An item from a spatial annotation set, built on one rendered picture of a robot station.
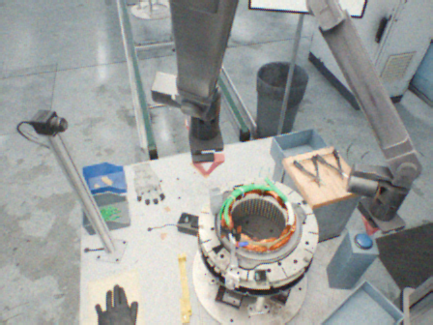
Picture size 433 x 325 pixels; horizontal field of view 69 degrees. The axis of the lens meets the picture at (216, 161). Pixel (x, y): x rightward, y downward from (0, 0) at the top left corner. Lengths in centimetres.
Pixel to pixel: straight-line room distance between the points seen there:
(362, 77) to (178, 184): 90
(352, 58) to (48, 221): 215
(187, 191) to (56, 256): 117
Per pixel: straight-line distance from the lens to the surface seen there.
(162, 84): 58
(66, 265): 221
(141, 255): 120
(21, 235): 246
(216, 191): 83
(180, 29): 31
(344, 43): 68
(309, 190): 101
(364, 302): 92
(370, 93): 71
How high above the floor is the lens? 183
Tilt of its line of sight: 47 degrees down
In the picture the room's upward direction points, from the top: straight up
